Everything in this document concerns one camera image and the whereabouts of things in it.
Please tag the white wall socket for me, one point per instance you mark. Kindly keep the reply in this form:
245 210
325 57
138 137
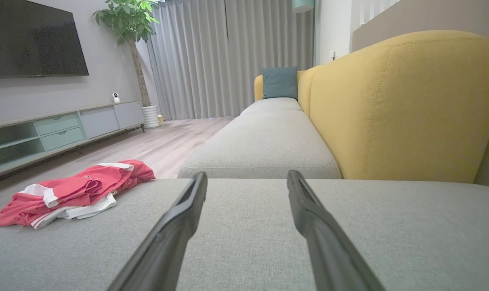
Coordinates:
332 55

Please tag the grey fabric sofa ottoman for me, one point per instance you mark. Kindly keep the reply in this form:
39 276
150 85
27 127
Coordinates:
248 250

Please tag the grey green TV cabinet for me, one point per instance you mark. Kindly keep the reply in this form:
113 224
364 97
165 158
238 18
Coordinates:
58 129

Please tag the green leafy indoor tree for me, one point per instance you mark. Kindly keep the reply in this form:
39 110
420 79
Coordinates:
127 20

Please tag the red white basketball jersey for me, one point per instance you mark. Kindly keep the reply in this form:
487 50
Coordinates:
22 208

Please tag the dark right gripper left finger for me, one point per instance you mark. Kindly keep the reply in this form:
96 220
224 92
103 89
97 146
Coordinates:
167 238

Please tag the teal square cushion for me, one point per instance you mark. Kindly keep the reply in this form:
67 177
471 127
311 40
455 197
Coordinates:
280 83

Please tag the grey pleated curtain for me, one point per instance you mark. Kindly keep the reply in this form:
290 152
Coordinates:
228 60

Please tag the white ribbed plant pot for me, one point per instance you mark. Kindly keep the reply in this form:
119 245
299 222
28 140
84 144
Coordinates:
151 117

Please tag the yellow sofa backrest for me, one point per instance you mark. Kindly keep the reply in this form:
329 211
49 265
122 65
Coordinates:
410 109

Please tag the white slatted wall panel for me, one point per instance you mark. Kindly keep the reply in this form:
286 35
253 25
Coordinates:
375 10

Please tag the red shorts white waistband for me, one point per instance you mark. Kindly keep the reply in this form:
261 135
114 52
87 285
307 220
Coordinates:
123 176

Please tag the small white security camera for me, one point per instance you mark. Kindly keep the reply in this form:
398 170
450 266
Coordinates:
116 97

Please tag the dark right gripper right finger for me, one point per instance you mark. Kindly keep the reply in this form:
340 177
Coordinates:
329 250

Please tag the black flat television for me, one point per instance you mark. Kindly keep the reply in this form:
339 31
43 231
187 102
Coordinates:
30 40

